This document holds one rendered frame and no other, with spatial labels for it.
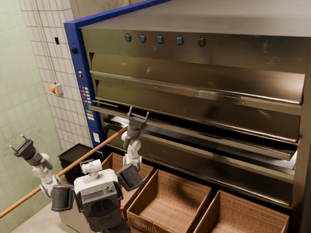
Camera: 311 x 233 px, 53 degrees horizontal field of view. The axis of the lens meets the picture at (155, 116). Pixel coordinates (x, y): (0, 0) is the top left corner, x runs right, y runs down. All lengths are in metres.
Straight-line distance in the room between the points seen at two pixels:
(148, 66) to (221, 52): 0.65
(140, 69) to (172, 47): 0.39
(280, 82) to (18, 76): 2.59
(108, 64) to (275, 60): 1.41
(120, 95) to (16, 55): 1.26
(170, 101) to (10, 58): 1.79
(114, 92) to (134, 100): 0.24
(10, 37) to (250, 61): 2.39
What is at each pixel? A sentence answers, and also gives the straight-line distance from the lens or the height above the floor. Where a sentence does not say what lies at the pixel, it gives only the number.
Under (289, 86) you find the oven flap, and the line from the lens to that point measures 1.99.
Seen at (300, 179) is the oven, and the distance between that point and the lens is 2.28.
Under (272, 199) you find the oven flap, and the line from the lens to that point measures 2.41.
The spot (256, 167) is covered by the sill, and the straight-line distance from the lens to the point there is 2.34.
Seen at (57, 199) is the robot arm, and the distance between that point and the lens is 1.97.
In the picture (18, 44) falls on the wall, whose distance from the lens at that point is 3.53.
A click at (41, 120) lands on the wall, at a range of 3.78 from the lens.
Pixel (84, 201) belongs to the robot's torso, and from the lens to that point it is 1.84.
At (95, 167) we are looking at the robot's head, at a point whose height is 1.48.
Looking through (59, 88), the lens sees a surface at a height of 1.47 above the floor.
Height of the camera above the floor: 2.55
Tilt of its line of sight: 27 degrees down
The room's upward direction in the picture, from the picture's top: 7 degrees counter-clockwise
